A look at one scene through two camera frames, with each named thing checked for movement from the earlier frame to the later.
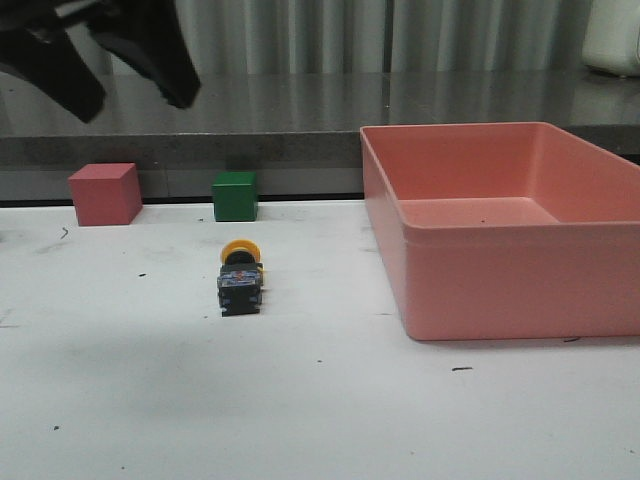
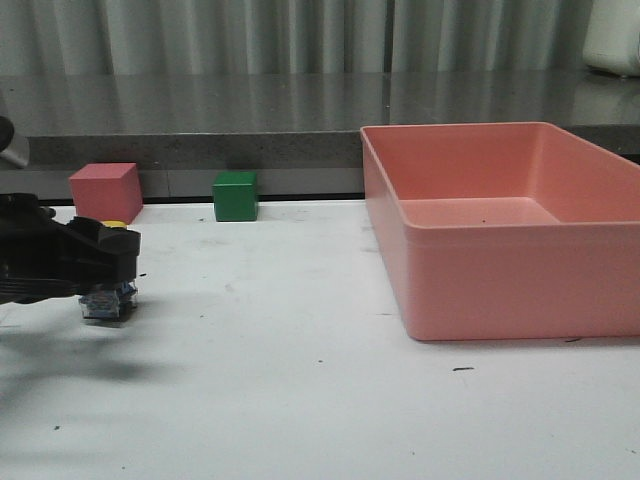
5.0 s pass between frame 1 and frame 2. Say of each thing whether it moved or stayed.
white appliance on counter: stayed
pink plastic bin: stayed
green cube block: stayed
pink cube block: stayed
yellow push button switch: moved
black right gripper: moved
